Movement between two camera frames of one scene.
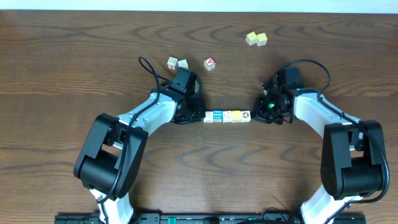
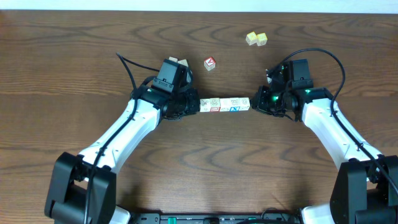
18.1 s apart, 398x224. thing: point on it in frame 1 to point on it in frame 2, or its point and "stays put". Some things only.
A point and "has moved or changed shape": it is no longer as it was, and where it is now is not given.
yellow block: x=236 y=116 to x=234 y=104
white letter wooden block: x=184 y=63 stays put
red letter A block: x=209 y=63 stays put
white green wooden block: x=227 y=116 to x=225 y=104
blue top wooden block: x=217 y=116 to x=215 y=105
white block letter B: x=209 y=117 has moved or changed shape
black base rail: x=212 y=219 stays put
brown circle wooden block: x=245 y=116 to x=244 y=103
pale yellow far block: x=251 y=38 stays put
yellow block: x=262 y=39 stays put
